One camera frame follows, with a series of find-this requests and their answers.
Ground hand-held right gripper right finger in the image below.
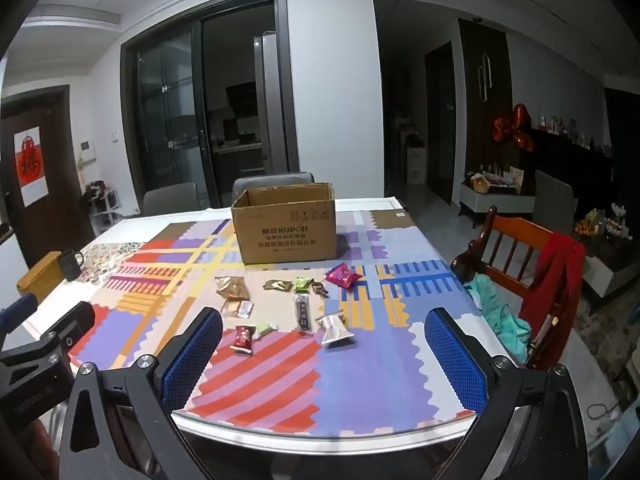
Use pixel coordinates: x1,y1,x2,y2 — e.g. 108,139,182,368
424,307,590,480

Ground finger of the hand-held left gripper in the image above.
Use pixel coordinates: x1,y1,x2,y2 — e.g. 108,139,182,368
42,301,97,358
0,293,39,332

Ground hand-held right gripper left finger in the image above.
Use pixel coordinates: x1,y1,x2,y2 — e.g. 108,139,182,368
59,306,224,480

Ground red snack packet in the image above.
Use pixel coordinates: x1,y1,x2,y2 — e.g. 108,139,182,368
230,325,257,355

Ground clear pastry packet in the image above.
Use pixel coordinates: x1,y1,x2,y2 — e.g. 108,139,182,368
221,300,255,319

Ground brown snack packet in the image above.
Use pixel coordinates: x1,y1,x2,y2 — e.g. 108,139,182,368
215,275,251,302

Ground dark long snack packet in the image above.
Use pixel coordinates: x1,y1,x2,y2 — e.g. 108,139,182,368
293,294,313,335

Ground silver snack packet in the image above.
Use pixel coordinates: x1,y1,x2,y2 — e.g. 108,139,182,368
315,311,357,347

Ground pink snack packet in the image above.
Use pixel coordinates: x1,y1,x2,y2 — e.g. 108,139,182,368
325,263,366,290

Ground brown cardboard box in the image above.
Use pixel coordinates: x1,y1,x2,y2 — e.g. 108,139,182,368
230,182,338,265

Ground woven wicker box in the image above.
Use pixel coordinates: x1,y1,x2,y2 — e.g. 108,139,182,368
16,251,63,299

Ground black mug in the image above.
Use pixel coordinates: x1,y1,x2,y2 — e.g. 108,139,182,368
56,249,85,282

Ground teal cloth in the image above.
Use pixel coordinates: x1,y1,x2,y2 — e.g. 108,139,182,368
462,274,532,364

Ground floral patterned cloth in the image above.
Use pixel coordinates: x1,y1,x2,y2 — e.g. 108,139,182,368
80,241,149,287

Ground colourful patterned tablecloth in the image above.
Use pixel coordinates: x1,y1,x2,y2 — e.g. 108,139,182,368
75,207,478,437

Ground orange wooden chair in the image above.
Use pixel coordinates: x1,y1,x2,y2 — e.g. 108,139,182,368
450,206,587,372

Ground white shoe rack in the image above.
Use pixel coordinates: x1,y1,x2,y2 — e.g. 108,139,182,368
82,180,124,234

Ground red garment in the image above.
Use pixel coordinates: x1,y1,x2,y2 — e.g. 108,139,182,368
519,232,587,335

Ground dark wooden door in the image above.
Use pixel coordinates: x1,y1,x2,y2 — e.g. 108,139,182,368
0,85,97,267

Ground red and white door poster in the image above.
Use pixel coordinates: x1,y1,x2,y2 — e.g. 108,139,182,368
13,127,49,207

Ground grey dining chair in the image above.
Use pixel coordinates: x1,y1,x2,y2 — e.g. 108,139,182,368
231,171,316,202
142,181,201,217
532,170,575,236

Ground white low bench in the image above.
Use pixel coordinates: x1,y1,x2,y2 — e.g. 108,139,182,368
459,179,536,217

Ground white floor box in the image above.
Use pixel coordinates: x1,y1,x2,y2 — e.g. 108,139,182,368
406,146,427,185

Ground dark sideboard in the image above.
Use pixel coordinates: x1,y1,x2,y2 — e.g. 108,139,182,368
520,127,617,222

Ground dark sliding glass door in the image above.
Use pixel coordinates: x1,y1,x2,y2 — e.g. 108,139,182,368
120,0,302,213

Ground red foil balloons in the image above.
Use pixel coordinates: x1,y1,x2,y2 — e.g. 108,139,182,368
492,103,536,154

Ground dark wardrobe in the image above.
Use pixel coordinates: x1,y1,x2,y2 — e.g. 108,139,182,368
458,17,515,173

